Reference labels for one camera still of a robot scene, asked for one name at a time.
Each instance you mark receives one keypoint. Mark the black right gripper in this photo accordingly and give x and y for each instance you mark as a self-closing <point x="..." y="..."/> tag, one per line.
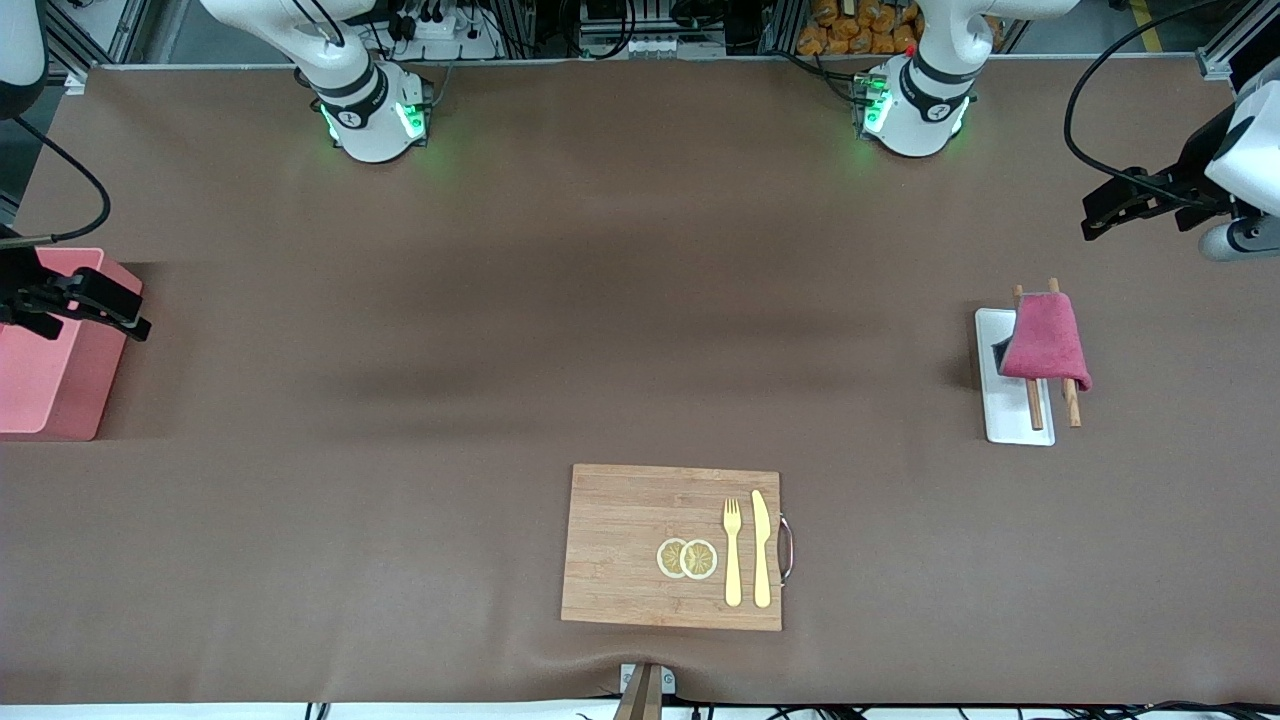
<point x="14" y="277"/>

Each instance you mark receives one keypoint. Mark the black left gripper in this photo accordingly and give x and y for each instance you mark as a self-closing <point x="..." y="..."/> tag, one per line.
<point x="1192" y="165"/>

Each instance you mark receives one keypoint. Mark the pink cloth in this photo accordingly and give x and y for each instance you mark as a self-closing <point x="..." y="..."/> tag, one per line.
<point x="1045" y="340"/>

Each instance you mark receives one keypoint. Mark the pink plastic bin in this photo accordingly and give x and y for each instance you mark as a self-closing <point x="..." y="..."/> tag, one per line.
<point x="50" y="390"/>

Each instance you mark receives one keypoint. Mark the white rack base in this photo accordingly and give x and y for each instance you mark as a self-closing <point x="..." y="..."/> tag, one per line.
<point x="1000" y="420"/>

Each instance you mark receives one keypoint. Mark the orange snack bags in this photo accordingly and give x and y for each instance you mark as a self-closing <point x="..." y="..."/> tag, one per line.
<point x="860" y="25"/>

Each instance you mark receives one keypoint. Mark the white power strip with plugs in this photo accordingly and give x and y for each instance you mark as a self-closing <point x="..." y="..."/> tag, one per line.
<point x="440" y="30"/>

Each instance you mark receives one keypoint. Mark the brown table cover mat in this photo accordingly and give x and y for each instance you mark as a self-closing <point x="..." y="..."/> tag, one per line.
<point x="640" y="300"/>

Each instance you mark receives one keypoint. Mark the grey socket strip device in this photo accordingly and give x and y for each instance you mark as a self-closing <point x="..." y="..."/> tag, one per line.
<point x="650" y="45"/>

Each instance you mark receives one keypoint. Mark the yellow plastic knife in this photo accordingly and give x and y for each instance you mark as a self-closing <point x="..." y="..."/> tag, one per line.
<point x="762" y="560"/>

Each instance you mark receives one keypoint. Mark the yellow plastic fork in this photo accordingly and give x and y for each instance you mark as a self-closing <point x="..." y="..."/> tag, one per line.
<point x="733" y="570"/>

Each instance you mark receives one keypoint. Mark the lemon slice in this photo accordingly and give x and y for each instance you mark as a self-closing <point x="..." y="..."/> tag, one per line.
<point x="668" y="558"/>
<point x="699" y="560"/>

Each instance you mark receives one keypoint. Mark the aluminium frame rail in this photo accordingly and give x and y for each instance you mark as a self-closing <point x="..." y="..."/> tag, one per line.
<point x="1215" y="65"/>

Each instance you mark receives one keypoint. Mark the grey mount bracket with post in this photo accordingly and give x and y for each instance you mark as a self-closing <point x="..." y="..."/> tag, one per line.
<point x="640" y="700"/>

